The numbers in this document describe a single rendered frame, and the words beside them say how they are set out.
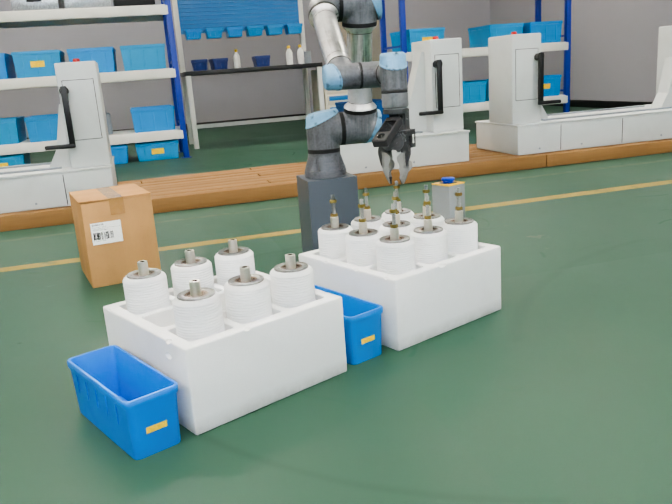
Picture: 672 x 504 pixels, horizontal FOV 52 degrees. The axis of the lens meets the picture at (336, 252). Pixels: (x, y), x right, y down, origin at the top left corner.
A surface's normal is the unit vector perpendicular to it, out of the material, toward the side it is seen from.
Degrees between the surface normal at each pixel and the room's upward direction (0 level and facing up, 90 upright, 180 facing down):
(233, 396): 90
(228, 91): 90
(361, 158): 90
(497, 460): 0
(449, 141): 90
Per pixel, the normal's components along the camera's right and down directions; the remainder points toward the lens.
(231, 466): -0.07, -0.96
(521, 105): 0.28, 0.22
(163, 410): 0.65, 0.18
